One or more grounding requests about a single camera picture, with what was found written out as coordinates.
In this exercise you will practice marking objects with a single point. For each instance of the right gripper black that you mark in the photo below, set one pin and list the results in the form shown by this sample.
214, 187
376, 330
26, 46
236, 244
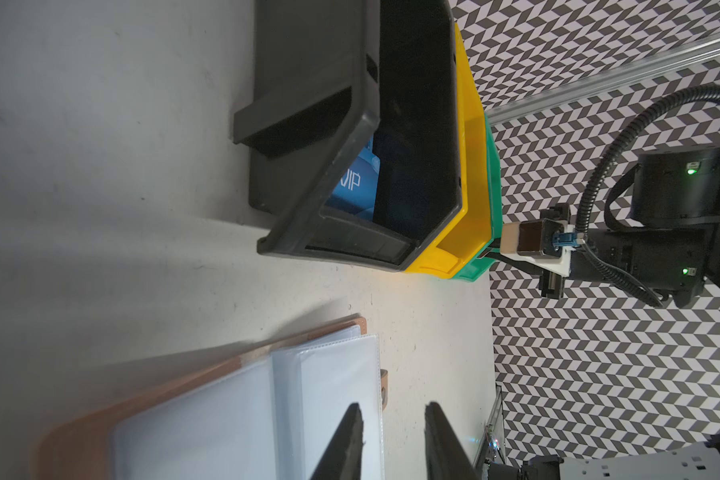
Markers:
669, 263

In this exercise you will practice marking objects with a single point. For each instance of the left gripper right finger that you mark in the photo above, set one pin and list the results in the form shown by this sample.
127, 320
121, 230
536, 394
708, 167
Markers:
445, 458

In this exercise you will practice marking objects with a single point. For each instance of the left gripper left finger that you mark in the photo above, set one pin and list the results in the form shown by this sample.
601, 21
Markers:
342, 459

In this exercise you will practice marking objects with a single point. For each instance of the tan leather card holder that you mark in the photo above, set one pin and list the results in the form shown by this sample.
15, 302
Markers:
269, 412

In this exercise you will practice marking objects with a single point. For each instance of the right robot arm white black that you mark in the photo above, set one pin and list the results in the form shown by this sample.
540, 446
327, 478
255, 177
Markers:
664, 190

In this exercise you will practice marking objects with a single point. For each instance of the green plastic bin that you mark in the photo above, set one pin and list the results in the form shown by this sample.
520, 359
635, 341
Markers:
482, 223

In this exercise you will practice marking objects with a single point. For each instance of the yellow plastic bin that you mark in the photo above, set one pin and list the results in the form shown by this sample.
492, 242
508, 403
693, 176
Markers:
455, 254

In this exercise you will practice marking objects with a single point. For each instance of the black plastic bin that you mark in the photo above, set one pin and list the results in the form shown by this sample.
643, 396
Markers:
328, 77

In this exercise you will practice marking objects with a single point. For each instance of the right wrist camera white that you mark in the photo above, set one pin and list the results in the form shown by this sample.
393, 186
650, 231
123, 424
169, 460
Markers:
546, 246

